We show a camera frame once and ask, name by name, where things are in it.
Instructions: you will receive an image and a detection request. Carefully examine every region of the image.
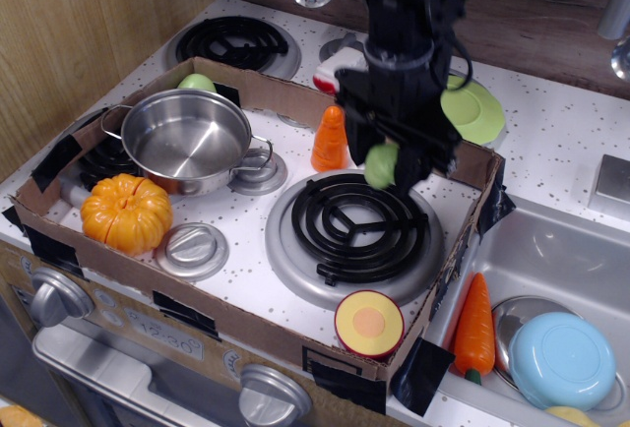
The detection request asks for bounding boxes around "silver faucet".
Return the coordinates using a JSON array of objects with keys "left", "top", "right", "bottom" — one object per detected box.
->
[{"left": 598, "top": 0, "right": 629, "bottom": 40}]

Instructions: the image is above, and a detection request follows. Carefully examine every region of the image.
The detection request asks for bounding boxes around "hanging metal ladle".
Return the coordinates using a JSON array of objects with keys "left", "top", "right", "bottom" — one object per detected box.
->
[{"left": 610, "top": 36, "right": 630, "bottom": 82}]

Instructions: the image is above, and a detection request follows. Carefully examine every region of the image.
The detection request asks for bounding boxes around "black front left burner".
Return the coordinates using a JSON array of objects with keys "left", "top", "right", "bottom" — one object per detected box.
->
[{"left": 61, "top": 138, "right": 142, "bottom": 192}]

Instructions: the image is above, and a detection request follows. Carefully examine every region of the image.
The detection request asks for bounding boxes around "yellow toy in sink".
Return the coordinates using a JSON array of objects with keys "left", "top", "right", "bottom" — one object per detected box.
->
[{"left": 545, "top": 406, "right": 599, "bottom": 427}]

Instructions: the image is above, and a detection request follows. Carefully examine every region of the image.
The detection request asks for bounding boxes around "red white toy slice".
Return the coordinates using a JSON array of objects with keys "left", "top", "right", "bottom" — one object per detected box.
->
[{"left": 312, "top": 47, "right": 367, "bottom": 95}]

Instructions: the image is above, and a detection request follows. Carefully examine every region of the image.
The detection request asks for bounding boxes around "light green plastic plate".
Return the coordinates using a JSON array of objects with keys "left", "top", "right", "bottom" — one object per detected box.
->
[{"left": 441, "top": 75, "right": 505, "bottom": 145}]

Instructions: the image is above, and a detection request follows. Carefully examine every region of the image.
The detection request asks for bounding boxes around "grey stovetop knob centre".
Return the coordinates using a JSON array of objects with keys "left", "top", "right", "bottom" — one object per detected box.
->
[{"left": 228, "top": 149, "right": 287, "bottom": 196}]

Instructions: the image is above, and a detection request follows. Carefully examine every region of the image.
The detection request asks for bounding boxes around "yellow object bottom left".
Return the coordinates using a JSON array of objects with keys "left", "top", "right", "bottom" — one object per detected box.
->
[{"left": 0, "top": 405, "right": 42, "bottom": 427}]

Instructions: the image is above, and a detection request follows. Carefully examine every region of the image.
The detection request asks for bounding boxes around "oven clock display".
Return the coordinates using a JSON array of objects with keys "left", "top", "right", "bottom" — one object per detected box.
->
[{"left": 124, "top": 308, "right": 204, "bottom": 361}]

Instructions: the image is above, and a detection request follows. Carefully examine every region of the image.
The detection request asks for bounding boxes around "grey oven knob right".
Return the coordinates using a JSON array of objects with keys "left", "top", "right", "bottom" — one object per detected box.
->
[{"left": 238, "top": 364, "right": 312, "bottom": 427}]

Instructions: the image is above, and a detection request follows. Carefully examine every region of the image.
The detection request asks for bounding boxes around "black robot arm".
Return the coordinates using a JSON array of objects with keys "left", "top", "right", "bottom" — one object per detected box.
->
[{"left": 335, "top": 0, "right": 466, "bottom": 196}]

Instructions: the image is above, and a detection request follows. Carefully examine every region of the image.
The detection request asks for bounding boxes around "orange toy carrot piece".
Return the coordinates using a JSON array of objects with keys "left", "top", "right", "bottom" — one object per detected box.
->
[{"left": 311, "top": 105, "right": 348, "bottom": 172}]

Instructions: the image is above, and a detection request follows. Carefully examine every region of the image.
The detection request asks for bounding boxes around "grey stovetop knob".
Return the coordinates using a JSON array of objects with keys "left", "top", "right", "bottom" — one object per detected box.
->
[
  {"left": 155, "top": 222, "right": 229, "bottom": 282},
  {"left": 228, "top": 149, "right": 287, "bottom": 196},
  {"left": 319, "top": 33, "right": 364, "bottom": 63}
]

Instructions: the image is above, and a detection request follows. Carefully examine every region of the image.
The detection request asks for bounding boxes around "green toy broccoli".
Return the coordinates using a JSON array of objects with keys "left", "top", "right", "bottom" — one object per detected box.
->
[{"left": 364, "top": 143, "right": 399, "bottom": 189}]

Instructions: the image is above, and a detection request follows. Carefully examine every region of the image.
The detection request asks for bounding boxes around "grey oven knob left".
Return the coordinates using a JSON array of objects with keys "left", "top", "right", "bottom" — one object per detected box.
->
[{"left": 31, "top": 268, "right": 95, "bottom": 328}]

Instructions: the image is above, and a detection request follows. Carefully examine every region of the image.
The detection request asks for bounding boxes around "silver sink basin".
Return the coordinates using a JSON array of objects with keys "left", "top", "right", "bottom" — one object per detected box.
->
[{"left": 425, "top": 198, "right": 629, "bottom": 426}]

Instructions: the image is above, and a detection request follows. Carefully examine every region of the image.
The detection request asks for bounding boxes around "light blue plastic bowl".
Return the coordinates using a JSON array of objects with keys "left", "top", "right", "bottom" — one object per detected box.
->
[{"left": 508, "top": 312, "right": 616, "bottom": 410}]

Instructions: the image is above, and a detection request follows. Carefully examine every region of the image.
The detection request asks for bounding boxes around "stainless steel pot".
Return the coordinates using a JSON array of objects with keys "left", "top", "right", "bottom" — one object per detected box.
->
[{"left": 100, "top": 89, "right": 274, "bottom": 196}]

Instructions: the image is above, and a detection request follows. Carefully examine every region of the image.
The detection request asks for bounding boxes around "silver metal lid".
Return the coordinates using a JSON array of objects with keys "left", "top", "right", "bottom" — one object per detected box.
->
[{"left": 492, "top": 296, "right": 617, "bottom": 408}]

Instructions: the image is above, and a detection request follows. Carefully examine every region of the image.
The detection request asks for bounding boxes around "black rear left burner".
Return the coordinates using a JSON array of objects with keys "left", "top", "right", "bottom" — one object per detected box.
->
[{"left": 164, "top": 16, "right": 301, "bottom": 80}]

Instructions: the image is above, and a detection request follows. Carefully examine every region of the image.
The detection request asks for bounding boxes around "grey oven door handle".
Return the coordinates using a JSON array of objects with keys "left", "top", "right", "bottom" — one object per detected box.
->
[{"left": 32, "top": 325, "right": 244, "bottom": 426}]

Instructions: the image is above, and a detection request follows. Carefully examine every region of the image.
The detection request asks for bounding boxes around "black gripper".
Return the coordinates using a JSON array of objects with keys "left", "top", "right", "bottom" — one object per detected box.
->
[{"left": 336, "top": 55, "right": 461, "bottom": 197}]

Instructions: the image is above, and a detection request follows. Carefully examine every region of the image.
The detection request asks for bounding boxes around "pale green toy ball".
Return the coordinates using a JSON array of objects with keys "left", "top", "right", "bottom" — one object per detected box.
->
[{"left": 177, "top": 73, "right": 217, "bottom": 92}]

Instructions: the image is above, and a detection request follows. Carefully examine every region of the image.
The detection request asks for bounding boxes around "black front right burner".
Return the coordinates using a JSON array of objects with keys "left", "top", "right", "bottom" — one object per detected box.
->
[{"left": 265, "top": 170, "right": 444, "bottom": 310}]

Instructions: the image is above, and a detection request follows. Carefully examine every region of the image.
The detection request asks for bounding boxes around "orange toy pumpkin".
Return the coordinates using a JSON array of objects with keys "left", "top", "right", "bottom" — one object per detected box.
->
[{"left": 81, "top": 173, "right": 173, "bottom": 257}]

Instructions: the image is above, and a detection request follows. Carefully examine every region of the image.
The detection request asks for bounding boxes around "brown cardboard fence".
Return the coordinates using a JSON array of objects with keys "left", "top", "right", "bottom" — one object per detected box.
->
[{"left": 2, "top": 58, "right": 510, "bottom": 416}]

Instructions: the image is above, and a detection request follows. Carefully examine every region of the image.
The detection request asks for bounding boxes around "grey oven knob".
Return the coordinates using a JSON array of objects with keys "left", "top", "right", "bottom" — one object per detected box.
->
[
  {"left": 238, "top": 364, "right": 312, "bottom": 427},
  {"left": 31, "top": 268, "right": 95, "bottom": 328}
]

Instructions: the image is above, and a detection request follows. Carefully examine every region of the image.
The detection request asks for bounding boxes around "halved toy peach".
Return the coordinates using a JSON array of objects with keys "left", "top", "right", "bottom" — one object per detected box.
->
[{"left": 335, "top": 290, "right": 405, "bottom": 359}]

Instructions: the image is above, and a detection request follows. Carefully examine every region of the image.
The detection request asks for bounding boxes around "black burner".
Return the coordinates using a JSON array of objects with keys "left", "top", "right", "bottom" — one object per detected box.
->
[
  {"left": 265, "top": 170, "right": 444, "bottom": 310},
  {"left": 61, "top": 138, "right": 142, "bottom": 192},
  {"left": 164, "top": 16, "right": 301, "bottom": 80}
]

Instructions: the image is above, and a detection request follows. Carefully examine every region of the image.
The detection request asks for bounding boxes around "grey stovetop knob front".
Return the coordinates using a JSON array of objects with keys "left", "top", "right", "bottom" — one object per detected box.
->
[{"left": 155, "top": 222, "right": 229, "bottom": 282}]

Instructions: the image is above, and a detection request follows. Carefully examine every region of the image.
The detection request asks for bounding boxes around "grey stovetop knob rear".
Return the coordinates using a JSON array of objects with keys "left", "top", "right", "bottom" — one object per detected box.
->
[{"left": 319, "top": 33, "right": 364, "bottom": 63}]

